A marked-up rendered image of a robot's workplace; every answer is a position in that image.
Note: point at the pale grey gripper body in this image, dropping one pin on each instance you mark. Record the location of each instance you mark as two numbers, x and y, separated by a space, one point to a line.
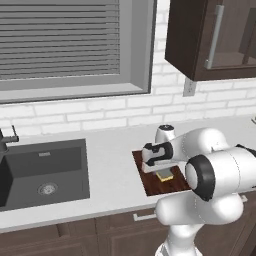
160 167

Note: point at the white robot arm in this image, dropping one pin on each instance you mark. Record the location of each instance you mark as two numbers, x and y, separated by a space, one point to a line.
216 173

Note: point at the yellow sponge with grey top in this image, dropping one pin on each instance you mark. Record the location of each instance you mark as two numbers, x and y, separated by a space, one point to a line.
165 175

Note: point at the dark brown wooden cutting board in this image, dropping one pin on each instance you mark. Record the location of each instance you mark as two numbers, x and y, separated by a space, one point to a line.
156 186

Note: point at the brown drawer front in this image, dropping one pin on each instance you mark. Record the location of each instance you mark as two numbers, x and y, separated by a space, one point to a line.
116 221

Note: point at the brown cupboard door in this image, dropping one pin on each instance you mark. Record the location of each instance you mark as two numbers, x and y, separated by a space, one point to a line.
133 243

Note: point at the dark grey sink basin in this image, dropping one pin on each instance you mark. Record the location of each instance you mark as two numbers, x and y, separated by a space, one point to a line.
46 173

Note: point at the grey framed window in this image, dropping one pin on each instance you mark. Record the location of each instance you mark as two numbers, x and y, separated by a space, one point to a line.
136 43

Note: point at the brown panel below sink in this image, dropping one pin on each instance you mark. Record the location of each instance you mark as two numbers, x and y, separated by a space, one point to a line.
33 241

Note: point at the glass cupboard door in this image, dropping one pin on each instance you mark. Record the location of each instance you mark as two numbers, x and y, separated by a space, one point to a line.
236 33

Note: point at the dark grey tap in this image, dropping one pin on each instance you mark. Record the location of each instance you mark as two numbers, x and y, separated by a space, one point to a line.
4 140

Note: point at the grey window blinds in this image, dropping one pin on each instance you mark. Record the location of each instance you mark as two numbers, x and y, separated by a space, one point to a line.
60 36

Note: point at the grey wall socket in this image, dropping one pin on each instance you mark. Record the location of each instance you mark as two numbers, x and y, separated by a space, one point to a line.
189 87

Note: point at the dark brown wall cupboard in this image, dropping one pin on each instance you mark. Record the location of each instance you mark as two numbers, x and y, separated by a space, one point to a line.
180 33

